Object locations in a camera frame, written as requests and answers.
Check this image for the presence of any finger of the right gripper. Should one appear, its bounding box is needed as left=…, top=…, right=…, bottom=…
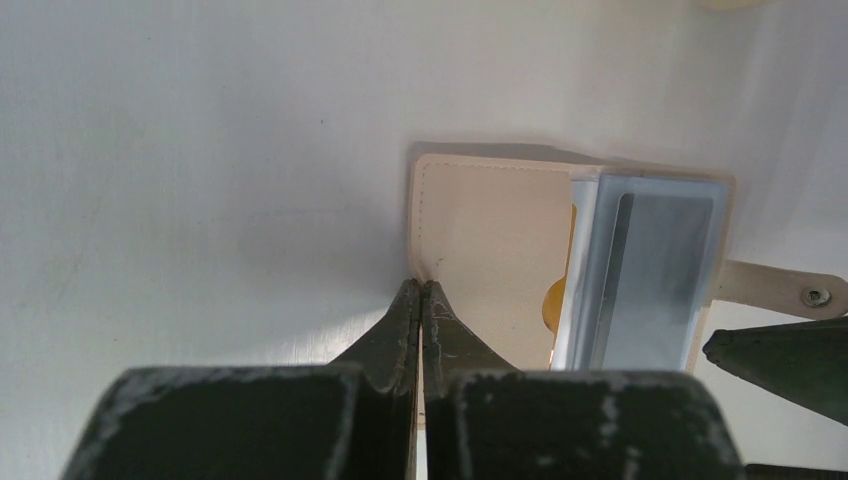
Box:
left=702, top=317, right=847, bottom=425

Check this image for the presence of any gold VIP card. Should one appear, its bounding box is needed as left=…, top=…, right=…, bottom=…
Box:
left=541, top=204, right=578, bottom=337

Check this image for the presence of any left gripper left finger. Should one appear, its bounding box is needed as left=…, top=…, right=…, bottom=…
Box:
left=63, top=279, right=422, bottom=479

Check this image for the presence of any beige card holder wallet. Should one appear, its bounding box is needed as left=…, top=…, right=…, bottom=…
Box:
left=408, top=153, right=847, bottom=371

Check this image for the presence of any grey card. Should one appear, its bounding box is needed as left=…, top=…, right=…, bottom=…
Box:
left=590, top=193, right=713, bottom=370

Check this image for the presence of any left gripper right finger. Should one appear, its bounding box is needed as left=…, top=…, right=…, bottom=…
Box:
left=421, top=281, right=745, bottom=479

